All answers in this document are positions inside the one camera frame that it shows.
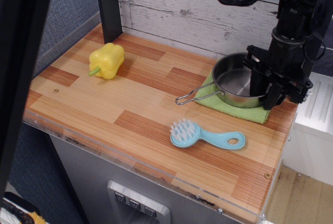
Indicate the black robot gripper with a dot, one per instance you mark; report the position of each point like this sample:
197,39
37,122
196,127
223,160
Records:
272,70

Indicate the stainless steel pot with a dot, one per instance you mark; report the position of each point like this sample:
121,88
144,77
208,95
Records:
230,82

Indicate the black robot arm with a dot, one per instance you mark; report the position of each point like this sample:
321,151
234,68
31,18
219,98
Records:
284,69

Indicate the green folded towel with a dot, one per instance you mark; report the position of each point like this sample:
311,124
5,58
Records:
257,115

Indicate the yellow toy bell pepper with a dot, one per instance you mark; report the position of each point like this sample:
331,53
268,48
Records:
105,62

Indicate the white ridged side unit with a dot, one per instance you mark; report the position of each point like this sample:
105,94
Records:
309,147

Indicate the light blue scrub brush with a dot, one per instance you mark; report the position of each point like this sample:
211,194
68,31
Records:
185,133

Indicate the clear acrylic table guard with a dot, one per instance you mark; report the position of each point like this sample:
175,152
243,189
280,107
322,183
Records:
127,120

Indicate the silver dispenser button panel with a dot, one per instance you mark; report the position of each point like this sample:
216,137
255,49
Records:
130,206

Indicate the grey toy fridge cabinet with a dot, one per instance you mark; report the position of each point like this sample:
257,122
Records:
89,175

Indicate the black and yellow object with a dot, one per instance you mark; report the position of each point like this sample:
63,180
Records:
14,209

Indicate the dark vertical post right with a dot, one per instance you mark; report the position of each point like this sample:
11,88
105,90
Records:
310,21

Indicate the dark vertical post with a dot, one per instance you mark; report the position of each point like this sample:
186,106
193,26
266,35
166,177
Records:
110,19
310,21

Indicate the dark vertical post left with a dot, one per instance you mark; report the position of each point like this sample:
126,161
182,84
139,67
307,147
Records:
110,19

